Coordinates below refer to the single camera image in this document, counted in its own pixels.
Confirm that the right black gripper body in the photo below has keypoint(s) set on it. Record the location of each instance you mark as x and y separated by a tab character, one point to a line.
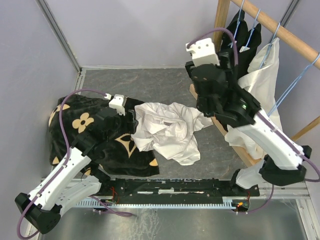
226	63

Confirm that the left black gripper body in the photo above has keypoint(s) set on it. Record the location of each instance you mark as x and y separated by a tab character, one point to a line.
120	127

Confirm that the white shirt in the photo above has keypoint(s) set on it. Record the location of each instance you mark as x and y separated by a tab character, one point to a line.
261	83
169	130

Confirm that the blue wire hanger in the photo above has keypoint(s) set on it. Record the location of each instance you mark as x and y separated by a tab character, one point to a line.
291	86

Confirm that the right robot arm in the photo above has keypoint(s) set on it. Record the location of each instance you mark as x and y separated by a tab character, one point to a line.
282	163

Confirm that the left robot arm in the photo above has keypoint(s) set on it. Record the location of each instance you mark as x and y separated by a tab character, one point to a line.
76	177

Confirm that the white hanging shirt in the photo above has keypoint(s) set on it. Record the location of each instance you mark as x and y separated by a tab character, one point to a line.
261	83

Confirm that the black hanging shirt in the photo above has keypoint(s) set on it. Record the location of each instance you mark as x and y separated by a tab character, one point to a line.
245	57
226	43

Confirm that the black floral plush blanket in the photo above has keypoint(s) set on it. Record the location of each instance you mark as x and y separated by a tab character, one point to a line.
119	156

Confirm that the wooden clothes rack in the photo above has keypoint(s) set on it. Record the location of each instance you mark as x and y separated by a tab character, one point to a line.
286	36

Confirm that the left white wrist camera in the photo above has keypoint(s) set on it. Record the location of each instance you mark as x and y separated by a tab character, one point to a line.
117	102

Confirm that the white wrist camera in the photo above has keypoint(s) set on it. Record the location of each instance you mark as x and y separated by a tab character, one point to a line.
203	52
117	102

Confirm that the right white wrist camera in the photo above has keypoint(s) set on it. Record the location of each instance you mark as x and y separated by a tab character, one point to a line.
203	52

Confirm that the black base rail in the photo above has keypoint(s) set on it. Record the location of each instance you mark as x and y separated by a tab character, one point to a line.
195	187

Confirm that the aluminium corner post right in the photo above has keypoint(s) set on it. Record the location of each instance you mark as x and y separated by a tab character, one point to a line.
290	10

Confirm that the aluminium corner post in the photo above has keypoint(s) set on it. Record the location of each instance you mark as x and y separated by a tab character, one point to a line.
45	8
290	10

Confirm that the white slotted cable duct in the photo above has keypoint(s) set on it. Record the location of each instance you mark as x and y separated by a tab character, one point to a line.
172	201

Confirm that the aluminium corner post left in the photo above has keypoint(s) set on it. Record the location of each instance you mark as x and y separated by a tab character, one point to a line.
45	8

